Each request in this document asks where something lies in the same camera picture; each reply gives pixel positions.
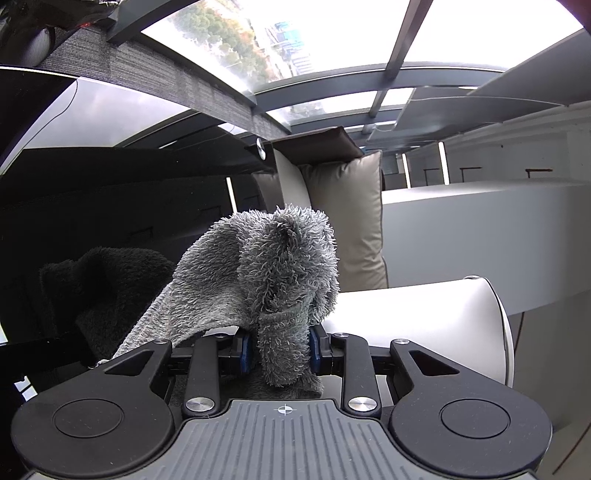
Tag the white plastic pitcher container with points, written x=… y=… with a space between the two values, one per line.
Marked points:
x=463 y=320

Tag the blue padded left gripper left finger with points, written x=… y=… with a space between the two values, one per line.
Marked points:
x=241 y=347

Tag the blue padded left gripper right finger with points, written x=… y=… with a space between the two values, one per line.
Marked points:
x=320 y=350

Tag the beige sofa back cushion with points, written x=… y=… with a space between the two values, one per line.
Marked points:
x=350 y=194

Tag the grey fluffy microfibre cloth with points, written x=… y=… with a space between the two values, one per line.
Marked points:
x=274 y=274

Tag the beige and brown sofa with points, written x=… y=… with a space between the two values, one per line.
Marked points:
x=285 y=185

